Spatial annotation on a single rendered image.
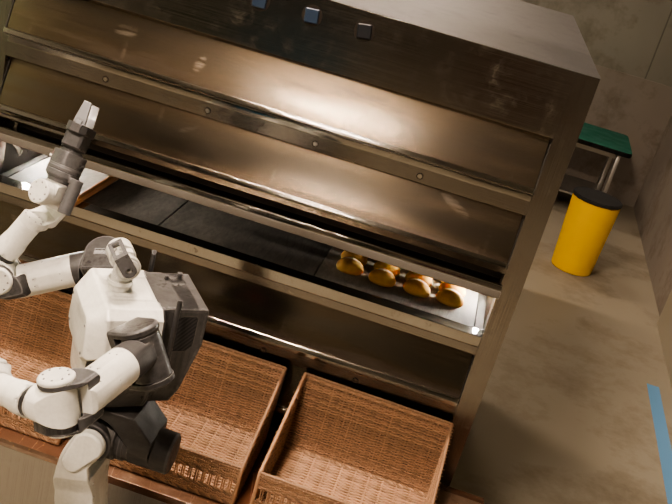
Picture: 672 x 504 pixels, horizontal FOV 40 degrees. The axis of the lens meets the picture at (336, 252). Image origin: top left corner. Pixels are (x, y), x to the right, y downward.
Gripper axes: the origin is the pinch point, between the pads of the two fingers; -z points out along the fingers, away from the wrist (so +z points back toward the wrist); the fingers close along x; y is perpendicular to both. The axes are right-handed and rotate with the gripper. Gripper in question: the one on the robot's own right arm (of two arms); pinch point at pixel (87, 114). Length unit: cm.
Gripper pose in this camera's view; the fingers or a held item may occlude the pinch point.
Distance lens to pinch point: 253.3
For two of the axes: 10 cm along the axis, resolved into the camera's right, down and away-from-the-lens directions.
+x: 0.2, 0.0, -10.0
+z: -3.9, 9.2, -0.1
